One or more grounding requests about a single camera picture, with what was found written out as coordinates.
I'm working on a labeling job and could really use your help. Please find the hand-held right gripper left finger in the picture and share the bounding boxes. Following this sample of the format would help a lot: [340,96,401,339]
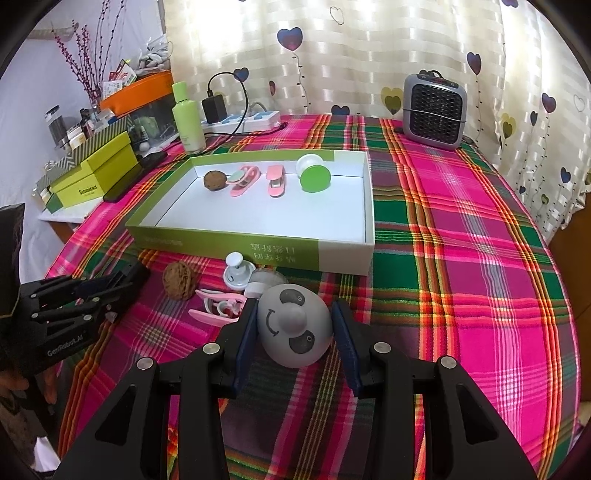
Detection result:
[54,300,259,480]

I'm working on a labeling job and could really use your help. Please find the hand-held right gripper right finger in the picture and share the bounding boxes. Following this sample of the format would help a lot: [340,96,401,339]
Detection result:
[331,300,539,480]

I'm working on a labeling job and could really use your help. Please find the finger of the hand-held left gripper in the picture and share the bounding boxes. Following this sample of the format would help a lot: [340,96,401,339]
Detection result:
[28,271,124,302]
[31,287,136,327]

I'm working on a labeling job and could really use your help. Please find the pink clip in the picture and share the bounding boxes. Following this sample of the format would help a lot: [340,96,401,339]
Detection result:
[188,288,247,329]
[266,165,287,197]
[226,165,262,199]

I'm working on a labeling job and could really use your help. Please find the white panda face gadget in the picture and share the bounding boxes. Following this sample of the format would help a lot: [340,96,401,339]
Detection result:
[256,284,334,368]

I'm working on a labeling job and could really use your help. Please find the small white round knob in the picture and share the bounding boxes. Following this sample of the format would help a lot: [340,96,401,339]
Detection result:
[223,251,256,291]

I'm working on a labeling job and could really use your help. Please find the green and white cardboard box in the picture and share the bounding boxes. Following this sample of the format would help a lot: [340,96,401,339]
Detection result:
[126,148,375,276]

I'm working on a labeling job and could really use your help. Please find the green and white round container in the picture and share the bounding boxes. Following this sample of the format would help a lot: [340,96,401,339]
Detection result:
[295,154,331,192]

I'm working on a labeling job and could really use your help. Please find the person's left hand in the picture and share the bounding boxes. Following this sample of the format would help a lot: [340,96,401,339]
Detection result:
[0,364,61,411]

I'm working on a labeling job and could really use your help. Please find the yellow-green box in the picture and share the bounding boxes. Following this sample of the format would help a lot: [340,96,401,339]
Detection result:
[48,131,143,208]

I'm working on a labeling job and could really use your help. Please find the black phone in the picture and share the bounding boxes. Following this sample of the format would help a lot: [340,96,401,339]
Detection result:
[102,151,168,204]

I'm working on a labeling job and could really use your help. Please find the striped box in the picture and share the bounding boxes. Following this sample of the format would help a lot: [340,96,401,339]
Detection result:
[36,115,132,195]

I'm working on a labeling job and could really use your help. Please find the plaid tablecloth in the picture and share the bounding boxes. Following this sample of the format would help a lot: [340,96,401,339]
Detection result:
[44,113,580,480]

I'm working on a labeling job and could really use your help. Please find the glass jar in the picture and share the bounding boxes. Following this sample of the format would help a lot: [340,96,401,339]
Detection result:
[45,106,70,146]

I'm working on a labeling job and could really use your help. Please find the light green bottle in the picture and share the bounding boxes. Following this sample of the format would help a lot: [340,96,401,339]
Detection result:
[172,82,207,154]

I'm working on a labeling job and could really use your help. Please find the orange container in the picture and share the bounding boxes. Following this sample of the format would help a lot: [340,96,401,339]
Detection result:
[99,70,175,116]

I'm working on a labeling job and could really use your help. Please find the white power strip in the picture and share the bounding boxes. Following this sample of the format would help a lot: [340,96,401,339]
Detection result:
[201,111,281,136]

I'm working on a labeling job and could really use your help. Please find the purple flower branches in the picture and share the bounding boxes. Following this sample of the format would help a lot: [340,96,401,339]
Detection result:
[51,0,114,109]

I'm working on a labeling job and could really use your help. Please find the black charger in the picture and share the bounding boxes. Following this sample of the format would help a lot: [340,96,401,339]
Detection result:
[202,95,228,124]

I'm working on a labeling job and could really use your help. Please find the wooden wardrobe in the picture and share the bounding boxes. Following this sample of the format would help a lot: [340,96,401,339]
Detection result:
[547,203,591,287]

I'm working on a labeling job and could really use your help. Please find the grey space heater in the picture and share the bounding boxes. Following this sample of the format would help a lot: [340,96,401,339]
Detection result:
[403,70,468,151]

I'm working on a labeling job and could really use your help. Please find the heart print curtain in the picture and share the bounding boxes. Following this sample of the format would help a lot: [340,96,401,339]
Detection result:
[161,0,591,243]

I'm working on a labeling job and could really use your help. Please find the pile of white cables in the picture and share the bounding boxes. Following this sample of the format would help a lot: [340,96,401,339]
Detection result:
[134,37,174,75]

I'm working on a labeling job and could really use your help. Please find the black cable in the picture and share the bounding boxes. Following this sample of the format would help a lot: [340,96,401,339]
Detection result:
[206,71,289,137]

